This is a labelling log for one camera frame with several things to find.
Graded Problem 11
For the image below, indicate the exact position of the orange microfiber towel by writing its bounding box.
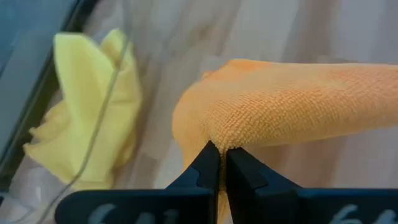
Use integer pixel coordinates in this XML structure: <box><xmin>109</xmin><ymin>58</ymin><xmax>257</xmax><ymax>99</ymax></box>
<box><xmin>172</xmin><ymin>58</ymin><xmax>398</xmax><ymax>224</ymax></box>

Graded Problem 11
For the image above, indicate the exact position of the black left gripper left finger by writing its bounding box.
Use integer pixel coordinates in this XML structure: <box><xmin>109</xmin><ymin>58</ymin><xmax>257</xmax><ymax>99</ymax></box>
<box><xmin>55</xmin><ymin>141</ymin><xmax>221</xmax><ymax>224</ymax></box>

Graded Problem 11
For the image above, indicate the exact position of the yellow microfiber towel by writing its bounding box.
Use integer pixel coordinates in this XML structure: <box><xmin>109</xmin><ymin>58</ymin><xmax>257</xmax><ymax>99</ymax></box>
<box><xmin>23</xmin><ymin>28</ymin><xmax>143</xmax><ymax>190</ymax></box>

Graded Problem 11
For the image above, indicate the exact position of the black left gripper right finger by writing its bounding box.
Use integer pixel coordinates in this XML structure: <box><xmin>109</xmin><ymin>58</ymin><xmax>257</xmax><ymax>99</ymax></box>
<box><xmin>226</xmin><ymin>147</ymin><xmax>398</xmax><ymax>224</ymax></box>

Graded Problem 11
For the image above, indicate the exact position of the clear plastic bin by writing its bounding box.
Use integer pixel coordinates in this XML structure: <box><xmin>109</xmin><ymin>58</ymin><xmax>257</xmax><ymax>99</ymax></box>
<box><xmin>6</xmin><ymin>0</ymin><xmax>150</xmax><ymax>224</ymax></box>

